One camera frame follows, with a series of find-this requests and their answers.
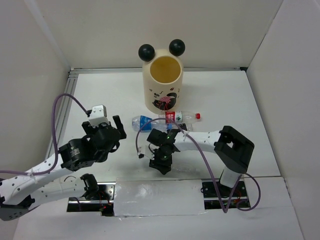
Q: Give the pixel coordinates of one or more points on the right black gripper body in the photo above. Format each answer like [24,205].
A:
[163,154]

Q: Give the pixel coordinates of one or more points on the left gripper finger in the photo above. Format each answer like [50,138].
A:
[119,125]
[115,138]

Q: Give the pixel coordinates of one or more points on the clear unlabelled plastic bottle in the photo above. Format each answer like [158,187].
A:
[185,171]

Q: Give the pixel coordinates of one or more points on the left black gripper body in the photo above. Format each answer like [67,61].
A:
[91,130]

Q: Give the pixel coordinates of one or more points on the cream bin with black ears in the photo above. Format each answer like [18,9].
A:
[162,75]

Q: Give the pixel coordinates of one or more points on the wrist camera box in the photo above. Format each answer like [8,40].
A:
[145,152]
[98,116]

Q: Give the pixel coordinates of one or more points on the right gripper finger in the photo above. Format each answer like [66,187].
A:
[154,163]
[164,166]

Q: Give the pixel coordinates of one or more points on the aluminium frame rail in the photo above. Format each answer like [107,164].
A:
[64,106]

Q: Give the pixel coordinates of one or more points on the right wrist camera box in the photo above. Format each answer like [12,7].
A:
[145,152]

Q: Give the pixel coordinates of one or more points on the blue label crushed bottle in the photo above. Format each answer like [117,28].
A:
[142,123]

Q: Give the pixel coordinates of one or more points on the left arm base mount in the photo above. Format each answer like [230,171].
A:
[98,197]

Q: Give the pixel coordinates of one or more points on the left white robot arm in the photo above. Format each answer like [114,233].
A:
[22,194]

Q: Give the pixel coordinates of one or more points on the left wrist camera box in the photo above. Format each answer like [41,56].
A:
[98,116]

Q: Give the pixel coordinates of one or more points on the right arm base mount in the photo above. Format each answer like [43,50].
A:
[211,200]

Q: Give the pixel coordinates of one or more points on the red label clear bottle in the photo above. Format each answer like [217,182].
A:
[180,117]

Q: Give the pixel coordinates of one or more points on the black label black cap bottle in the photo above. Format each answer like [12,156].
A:
[184,126]

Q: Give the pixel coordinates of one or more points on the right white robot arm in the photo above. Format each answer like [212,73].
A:
[233,148]

